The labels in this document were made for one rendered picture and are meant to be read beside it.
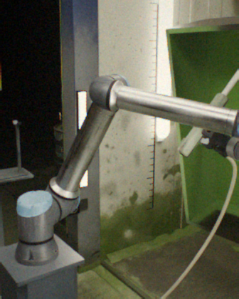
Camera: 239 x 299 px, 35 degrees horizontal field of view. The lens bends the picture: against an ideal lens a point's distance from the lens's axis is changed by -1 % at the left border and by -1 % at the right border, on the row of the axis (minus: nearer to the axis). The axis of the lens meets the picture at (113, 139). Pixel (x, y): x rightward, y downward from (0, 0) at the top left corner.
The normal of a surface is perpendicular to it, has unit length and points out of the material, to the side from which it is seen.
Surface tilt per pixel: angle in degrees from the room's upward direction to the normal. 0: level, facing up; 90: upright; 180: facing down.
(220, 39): 102
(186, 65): 90
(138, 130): 90
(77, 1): 90
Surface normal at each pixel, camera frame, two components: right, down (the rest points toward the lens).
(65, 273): 0.58, 0.18
